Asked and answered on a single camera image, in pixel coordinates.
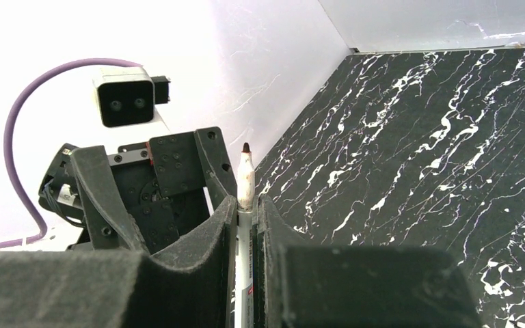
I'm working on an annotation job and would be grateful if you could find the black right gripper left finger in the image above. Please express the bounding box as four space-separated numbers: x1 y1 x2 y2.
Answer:
0 196 237 327

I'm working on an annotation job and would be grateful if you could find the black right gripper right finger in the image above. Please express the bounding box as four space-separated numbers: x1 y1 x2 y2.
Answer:
253 195 482 327

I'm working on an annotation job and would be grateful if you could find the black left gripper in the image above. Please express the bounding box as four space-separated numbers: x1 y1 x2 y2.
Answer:
38 126 237 254

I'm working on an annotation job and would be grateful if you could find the white marker red end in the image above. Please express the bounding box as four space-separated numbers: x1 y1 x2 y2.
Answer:
234 142 255 328

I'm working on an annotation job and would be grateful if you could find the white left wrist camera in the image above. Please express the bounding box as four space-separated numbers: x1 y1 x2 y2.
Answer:
93 66 170 128

